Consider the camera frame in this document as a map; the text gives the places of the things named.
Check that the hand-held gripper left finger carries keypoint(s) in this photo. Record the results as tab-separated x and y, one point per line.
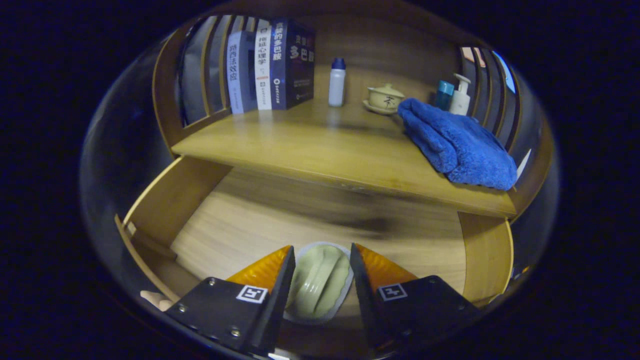
267	305

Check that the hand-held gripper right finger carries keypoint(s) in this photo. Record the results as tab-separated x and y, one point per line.
370	305

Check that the green scrub brush white pad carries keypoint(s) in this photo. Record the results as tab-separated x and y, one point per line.
320	280

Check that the wooden drawer with black knob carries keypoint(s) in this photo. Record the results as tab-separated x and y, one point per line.
300	215

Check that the wooden countertop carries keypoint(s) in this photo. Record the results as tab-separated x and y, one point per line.
310	145

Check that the wooden cabinet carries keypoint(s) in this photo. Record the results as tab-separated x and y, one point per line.
395	55

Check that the blue towel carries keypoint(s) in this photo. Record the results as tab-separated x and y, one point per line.
455	145

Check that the beige lidded teacup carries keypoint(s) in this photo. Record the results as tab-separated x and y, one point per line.
384	100

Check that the white bottle with blue cap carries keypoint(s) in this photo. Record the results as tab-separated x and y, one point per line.
337	87

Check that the teal bottle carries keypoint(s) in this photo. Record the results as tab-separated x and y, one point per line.
443	95

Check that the white pump bottle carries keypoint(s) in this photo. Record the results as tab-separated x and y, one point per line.
460	100

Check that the light blue book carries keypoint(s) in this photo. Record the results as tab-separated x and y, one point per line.
239	75

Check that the white book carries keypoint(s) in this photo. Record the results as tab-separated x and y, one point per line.
263	70

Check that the dark navy book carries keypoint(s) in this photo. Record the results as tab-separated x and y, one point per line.
297	65

